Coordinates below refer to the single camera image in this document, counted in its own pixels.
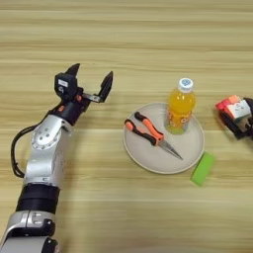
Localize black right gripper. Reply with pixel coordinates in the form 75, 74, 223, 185
218, 97, 253, 140

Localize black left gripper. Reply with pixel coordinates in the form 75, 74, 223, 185
48, 62, 115, 127

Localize multicolour puzzle cube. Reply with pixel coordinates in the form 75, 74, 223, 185
214, 94, 252, 122

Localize orange juice bottle white cap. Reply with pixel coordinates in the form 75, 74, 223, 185
164, 77, 198, 135

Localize orange black needle-nose pliers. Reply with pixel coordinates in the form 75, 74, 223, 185
124, 111, 184, 161

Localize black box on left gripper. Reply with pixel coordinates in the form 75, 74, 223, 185
53, 72, 79, 102

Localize green rectangular block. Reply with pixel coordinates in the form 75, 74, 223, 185
190, 151, 216, 188

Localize round beige plate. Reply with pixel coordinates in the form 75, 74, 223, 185
123, 102, 206, 175

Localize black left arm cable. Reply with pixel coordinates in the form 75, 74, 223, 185
10, 123, 45, 179

